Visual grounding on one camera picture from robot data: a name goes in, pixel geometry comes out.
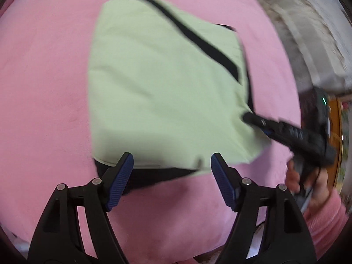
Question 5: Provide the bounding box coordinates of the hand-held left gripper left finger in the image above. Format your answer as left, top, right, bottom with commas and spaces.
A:
27, 152, 134, 264

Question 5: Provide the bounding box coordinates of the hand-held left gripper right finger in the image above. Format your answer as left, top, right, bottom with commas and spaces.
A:
210, 152, 317, 264

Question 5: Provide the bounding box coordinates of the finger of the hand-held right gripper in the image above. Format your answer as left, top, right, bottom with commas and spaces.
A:
242, 111, 303, 149

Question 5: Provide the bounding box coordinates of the green and black hooded jacket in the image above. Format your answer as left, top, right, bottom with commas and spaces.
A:
88, 0, 271, 196

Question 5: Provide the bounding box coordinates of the white lace covered furniture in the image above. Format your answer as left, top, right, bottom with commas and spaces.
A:
239, 0, 352, 97

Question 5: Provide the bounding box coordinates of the person's right hand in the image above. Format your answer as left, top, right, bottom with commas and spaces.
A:
284, 160, 331, 213

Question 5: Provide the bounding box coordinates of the pink bed blanket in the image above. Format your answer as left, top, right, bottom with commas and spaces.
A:
0, 0, 303, 264

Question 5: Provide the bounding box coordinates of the wooden cabinet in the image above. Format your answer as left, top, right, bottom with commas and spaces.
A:
328, 95, 352, 198

